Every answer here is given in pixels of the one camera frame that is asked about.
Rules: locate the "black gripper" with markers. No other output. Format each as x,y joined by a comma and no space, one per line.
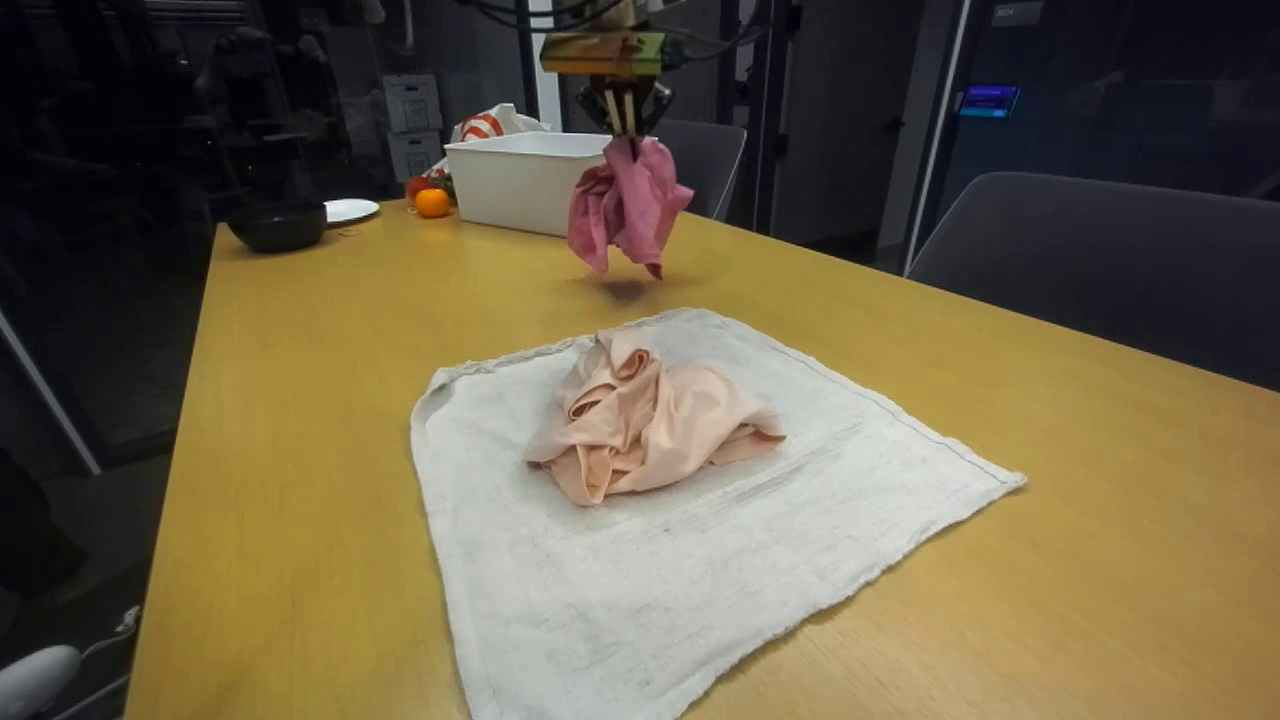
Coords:
653,97

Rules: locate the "pink shirt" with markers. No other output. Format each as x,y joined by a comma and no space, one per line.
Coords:
633,205

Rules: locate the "peach shirt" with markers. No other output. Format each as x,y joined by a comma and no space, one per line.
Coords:
653,427

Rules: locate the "white terry towel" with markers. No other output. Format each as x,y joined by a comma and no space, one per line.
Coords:
692,587

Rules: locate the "narrow grey office chair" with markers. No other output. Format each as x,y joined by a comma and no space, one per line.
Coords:
715,162

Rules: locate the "white plastic storage bin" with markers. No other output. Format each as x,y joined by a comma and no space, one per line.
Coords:
513,184

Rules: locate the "red white striped bag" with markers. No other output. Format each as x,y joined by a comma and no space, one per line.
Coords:
483,123

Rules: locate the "orange fruit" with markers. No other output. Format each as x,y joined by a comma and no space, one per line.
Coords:
434,202

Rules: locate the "grey stacked storage boxes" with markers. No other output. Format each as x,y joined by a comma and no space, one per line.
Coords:
408,123

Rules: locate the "red toy fruit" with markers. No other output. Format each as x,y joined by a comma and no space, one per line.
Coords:
417,184

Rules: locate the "white plate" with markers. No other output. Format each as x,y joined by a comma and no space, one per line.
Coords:
354,211

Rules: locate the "black bowl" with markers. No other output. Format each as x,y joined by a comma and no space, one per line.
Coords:
274,212

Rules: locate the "blue lit screen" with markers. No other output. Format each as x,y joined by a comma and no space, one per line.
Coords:
988,106

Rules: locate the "wide grey office chair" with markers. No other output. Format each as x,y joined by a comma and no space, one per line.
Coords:
1104,255

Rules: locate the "white rounded object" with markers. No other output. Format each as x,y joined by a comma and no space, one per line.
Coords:
34,680

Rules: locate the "bronze wrist camera box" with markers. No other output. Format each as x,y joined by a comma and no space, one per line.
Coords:
606,54

